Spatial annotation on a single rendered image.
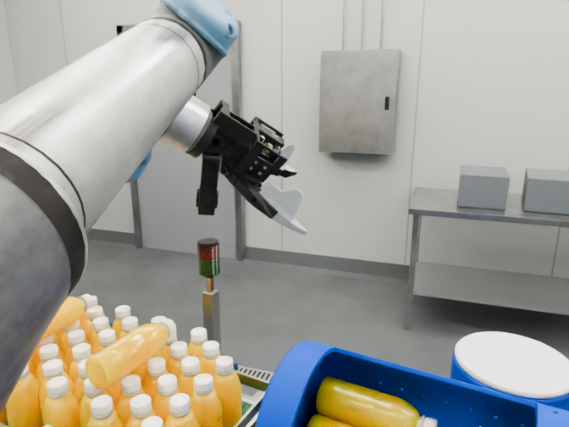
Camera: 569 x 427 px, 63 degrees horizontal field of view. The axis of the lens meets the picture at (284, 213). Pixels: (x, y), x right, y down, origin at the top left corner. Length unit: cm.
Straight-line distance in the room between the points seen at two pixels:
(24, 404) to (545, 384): 116
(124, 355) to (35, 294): 84
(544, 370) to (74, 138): 123
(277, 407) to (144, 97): 62
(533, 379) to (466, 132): 294
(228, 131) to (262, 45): 368
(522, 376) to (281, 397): 66
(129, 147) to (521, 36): 385
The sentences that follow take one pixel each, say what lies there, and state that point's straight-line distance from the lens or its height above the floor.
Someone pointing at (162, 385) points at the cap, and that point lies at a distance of 104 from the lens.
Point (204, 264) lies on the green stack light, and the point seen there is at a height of 120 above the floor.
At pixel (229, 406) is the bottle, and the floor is 102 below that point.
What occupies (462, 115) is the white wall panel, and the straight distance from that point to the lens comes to 402.
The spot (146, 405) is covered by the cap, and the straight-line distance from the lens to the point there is 100.
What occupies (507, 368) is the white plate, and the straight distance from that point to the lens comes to 131.
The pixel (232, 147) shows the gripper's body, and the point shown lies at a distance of 66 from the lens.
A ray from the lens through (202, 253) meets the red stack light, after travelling 137.
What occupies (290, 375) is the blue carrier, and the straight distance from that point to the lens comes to 84.
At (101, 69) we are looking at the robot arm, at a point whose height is 171.
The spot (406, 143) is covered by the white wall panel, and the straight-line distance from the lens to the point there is 405.
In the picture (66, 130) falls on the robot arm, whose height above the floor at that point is 168.
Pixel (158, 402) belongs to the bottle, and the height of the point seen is 108.
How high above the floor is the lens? 170
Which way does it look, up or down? 16 degrees down
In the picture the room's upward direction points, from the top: straight up
